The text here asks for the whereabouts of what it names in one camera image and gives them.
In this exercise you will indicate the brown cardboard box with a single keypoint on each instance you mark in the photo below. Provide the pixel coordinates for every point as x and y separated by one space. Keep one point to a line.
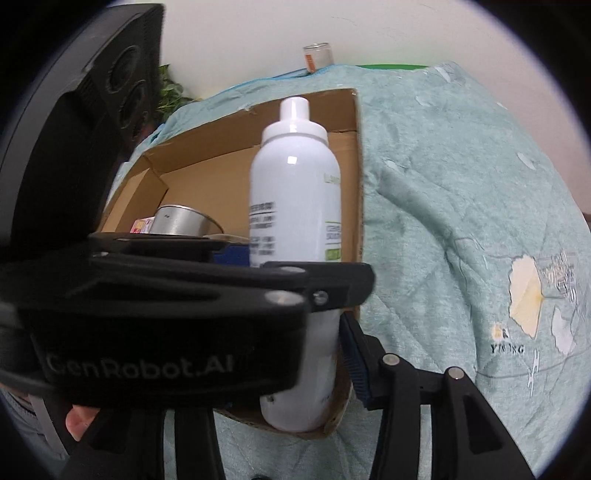
206 168

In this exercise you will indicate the small glass jar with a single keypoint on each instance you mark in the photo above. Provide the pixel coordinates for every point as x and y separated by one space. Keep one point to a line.
317 56

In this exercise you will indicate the person left hand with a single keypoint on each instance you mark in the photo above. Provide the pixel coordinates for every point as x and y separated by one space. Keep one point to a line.
78 420

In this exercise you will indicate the silver metal tin can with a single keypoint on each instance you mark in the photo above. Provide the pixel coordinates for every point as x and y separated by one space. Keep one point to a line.
182 220

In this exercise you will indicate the white spray bottle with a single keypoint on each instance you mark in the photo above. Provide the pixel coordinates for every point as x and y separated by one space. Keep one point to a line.
295 214

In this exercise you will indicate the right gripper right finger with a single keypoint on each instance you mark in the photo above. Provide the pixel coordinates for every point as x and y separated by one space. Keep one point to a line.
469 441

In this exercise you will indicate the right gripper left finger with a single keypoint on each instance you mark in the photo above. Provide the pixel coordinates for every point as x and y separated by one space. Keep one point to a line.
190 446

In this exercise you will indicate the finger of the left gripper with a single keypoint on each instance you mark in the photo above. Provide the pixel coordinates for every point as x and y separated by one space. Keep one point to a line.
330 285
195 249

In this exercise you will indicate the potted plant red pot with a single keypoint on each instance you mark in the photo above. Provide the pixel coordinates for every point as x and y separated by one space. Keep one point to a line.
171 96

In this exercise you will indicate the teal quilted blanket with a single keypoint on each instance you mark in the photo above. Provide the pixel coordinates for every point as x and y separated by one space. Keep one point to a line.
481 255

